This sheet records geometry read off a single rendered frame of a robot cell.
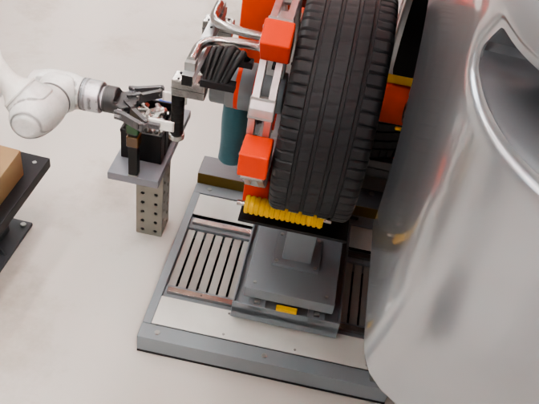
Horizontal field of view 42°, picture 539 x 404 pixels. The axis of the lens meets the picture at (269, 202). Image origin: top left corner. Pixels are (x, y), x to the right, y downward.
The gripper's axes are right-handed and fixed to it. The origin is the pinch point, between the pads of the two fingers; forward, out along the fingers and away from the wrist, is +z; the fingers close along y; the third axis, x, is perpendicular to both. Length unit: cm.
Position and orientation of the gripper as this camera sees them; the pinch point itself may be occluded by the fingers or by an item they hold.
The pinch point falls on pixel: (176, 112)
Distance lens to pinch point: 192.8
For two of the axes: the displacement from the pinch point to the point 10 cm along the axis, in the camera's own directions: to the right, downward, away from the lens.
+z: 9.8, 2.0, -0.4
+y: -1.7, 6.4, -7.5
